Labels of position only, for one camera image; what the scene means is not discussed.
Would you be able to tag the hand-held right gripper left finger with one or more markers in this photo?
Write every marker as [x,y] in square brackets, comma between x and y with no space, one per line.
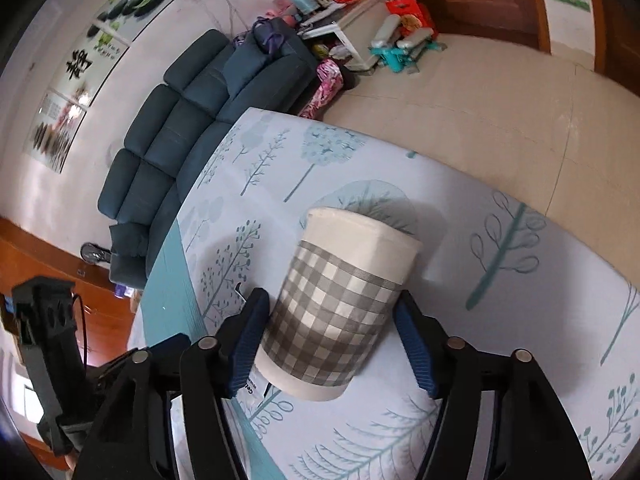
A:
[247,345]

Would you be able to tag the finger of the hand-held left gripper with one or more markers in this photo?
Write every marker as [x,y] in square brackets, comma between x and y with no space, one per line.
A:
[170,346]

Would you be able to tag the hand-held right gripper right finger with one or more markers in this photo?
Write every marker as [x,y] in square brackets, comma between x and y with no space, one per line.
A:
[415,350]

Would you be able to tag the grey checked cylindrical container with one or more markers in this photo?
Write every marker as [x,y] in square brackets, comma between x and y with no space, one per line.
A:
[335,310]

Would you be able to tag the black standing fan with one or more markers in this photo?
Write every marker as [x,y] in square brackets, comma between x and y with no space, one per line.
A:
[92,254]

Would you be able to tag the dark blue cushion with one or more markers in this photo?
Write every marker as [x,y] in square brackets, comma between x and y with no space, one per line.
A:
[245,67]
[127,240]

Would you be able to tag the table with tree tablecloth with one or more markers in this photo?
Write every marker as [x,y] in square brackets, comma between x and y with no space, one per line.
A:
[450,185]

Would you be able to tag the dark blue sofa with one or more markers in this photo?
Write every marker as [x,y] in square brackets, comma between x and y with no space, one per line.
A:
[170,145]

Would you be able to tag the pink floral bag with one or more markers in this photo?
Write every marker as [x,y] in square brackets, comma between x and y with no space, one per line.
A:
[325,85]

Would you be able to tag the teal stepper machine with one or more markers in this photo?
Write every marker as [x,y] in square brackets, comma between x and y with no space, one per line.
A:
[400,52]

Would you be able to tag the purple bag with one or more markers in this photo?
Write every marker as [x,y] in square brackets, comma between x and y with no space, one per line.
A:
[267,35]

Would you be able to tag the red gift bag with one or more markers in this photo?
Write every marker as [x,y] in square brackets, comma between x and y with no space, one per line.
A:
[410,15]

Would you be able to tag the white side table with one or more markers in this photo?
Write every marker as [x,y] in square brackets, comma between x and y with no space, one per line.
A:
[360,15]

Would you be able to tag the teal container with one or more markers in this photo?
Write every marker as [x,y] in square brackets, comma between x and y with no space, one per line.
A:
[302,1]

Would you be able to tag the calligraphy wall picture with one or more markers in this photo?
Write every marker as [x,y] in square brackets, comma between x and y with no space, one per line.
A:
[80,62]

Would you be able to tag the green stones wall picture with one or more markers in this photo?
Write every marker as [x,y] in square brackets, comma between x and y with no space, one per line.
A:
[140,2]

